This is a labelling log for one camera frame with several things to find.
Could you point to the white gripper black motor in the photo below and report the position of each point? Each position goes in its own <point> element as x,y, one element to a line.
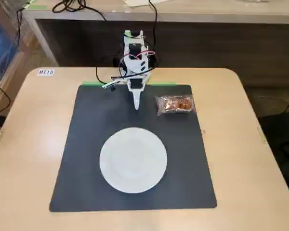
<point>136,85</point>

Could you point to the packaged brown donuts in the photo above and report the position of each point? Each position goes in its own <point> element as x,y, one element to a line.
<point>175,104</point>

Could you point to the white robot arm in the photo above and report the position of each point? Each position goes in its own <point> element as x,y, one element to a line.
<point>135,63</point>

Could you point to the green tape strip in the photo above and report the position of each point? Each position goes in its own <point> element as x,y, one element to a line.
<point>92,83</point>
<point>163,83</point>

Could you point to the white paper plate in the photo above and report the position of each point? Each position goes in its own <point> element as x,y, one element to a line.
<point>133,160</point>

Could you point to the dark grey mat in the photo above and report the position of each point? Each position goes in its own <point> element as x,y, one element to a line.
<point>86,156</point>

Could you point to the white label sticker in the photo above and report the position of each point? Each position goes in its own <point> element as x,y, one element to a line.
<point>46,72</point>

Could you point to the white paper sheet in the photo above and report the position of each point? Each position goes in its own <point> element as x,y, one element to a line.
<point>137,2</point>

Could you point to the beige background desk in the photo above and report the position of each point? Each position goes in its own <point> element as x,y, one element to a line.
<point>207,12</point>

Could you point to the green tape on desk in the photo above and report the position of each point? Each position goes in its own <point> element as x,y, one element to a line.
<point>37,6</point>

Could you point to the blue storage box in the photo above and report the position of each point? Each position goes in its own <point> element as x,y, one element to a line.
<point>0,45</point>

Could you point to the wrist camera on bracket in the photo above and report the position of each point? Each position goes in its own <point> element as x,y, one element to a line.
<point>112,85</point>

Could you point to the metal table hinge bracket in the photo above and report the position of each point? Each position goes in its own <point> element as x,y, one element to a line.
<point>262,135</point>
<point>1,135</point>

